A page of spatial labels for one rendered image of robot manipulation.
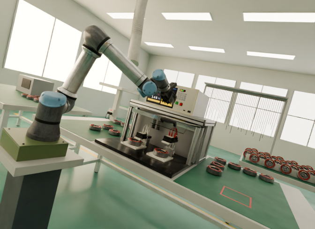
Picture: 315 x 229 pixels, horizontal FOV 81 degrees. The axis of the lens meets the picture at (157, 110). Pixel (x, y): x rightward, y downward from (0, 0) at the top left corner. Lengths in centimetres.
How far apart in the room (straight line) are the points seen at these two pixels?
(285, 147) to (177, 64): 525
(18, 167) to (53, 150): 17
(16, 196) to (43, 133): 31
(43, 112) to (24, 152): 20
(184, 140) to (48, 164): 99
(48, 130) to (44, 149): 10
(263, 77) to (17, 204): 757
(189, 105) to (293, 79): 666
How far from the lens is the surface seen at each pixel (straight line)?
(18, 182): 114
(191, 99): 142
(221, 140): 772
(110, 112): 246
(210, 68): 814
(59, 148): 108
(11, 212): 121
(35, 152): 103
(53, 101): 102
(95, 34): 101
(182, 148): 157
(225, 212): 104
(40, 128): 107
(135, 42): 275
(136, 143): 143
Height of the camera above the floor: 115
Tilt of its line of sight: 3 degrees down
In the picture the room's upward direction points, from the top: 15 degrees clockwise
